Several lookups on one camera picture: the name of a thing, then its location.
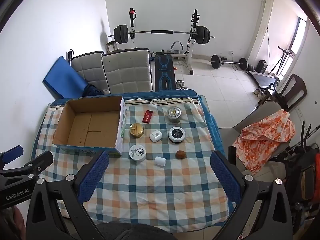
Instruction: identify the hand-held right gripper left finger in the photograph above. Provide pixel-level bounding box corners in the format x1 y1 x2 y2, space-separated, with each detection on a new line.
26 150 110 240

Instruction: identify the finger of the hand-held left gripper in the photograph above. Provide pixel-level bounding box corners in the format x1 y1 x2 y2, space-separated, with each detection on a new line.
0 151 54 181
0 145 24 170

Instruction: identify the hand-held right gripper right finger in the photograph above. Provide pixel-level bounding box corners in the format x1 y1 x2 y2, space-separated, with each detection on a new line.
211 151 293 240

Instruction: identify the cardboard box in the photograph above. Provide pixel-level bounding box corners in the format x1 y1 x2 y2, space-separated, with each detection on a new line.
52 95 127 158

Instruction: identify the white jar with printed lid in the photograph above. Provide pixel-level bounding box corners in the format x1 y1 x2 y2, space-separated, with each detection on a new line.
129 145 147 162

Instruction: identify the round gold tin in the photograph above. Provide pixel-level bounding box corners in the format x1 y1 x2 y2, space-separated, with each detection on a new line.
129 123 145 138

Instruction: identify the white jar with black lid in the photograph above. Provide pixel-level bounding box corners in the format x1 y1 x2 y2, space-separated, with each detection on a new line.
168 127 185 144

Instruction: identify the white earbud case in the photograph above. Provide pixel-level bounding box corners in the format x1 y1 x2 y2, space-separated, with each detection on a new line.
149 130 162 143

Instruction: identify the small red box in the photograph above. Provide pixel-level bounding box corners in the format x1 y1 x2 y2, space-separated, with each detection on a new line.
142 110 153 124

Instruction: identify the round silver tin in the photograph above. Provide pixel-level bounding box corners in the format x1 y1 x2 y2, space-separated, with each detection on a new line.
167 106 182 123

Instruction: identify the person's left forearm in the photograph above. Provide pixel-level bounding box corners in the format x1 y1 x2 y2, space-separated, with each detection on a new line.
0 205 27 240

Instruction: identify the beige chair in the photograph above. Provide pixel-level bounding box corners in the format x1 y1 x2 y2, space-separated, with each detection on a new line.
219 101 295 173

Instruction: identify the plaid blanket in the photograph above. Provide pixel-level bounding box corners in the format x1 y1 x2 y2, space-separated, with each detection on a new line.
32 89 235 230

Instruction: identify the black tripod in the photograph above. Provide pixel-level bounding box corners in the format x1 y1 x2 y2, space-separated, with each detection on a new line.
282 121 320 170

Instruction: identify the dark blue cloth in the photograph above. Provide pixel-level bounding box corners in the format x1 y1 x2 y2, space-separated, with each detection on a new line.
82 82 104 97

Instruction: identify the blue foam mat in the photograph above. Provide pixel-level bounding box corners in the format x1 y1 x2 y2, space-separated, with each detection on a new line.
42 56 88 99

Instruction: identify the treadmill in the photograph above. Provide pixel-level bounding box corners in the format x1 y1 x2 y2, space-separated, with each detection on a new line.
247 46 295 88

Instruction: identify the white tufted cushion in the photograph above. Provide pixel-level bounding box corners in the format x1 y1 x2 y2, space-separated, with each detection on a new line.
71 51 110 94
102 48 153 94

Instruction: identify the dark wooden chair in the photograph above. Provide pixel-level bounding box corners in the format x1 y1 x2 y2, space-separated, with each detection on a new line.
257 74 307 112

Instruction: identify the short barbell with black plates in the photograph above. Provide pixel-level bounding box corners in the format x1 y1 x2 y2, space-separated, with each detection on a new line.
209 54 248 70

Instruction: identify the black weight bench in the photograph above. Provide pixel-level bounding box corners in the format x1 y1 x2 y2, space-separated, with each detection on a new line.
154 54 177 92

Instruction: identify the white barbell rack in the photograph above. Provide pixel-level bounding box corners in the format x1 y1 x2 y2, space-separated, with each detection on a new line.
127 9 200 76

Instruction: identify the wooden stool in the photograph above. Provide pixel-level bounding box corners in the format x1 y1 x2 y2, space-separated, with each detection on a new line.
106 41 118 54

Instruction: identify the long barbell with black plates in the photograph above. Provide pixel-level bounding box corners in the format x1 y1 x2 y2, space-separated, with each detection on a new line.
107 24 215 44

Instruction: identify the window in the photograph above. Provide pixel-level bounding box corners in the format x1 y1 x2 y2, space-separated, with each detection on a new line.
290 17 308 55

